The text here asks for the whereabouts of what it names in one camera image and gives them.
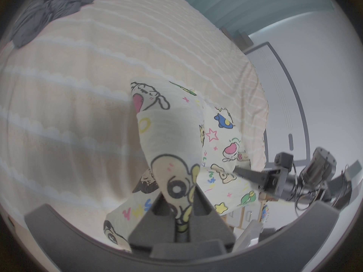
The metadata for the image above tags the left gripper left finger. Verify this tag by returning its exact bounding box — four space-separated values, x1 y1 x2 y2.
129 194 176 246

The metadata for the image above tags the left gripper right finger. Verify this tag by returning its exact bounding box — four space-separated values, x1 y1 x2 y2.
188 184 236 246

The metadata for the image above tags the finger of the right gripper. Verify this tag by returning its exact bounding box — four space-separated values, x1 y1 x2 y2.
234 166 268 188

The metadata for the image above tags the white printed pyjama top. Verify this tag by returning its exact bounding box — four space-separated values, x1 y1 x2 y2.
103 80 270 251

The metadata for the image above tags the grey white bedside table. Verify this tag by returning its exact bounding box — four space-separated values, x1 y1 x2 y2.
221 27 253 51

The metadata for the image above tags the bed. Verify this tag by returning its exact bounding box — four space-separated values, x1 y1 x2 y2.
0 0 310 237

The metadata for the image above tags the blue-green curtain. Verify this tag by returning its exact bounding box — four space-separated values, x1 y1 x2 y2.
154 0 334 37

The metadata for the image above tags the dark grey garment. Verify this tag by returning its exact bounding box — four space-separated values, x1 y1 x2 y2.
11 0 127 49

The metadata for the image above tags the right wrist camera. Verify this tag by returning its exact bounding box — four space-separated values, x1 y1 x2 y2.
274 151 294 178

